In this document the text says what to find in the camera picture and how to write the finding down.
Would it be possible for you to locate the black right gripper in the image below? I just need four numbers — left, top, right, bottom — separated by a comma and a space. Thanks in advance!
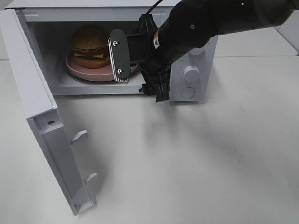
128, 14, 210, 102

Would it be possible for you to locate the white timer knob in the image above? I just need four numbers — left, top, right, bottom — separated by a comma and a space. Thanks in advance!
183, 65, 200, 82

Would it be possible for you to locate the pink round plate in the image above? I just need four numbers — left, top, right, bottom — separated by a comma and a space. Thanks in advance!
65, 50, 138, 82

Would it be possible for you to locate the round white door button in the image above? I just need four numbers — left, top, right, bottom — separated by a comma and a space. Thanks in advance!
181, 87, 195, 99

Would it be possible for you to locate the white microwave door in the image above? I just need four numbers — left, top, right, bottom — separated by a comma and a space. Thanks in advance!
0, 9, 94, 215

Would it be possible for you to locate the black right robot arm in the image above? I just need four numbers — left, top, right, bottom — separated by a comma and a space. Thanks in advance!
128, 0, 299, 102

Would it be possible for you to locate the burger with lettuce and cheese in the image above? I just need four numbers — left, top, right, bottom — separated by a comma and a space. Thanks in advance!
71, 24, 110, 69

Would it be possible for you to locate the upper white power knob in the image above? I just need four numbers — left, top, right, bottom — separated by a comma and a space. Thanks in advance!
189, 46, 205, 56

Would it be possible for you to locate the white microwave oven body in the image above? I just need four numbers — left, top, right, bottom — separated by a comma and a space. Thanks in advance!
4, 0, 219, 105

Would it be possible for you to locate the black camera cable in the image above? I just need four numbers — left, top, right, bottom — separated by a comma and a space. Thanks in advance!
144, 0, 164, 16

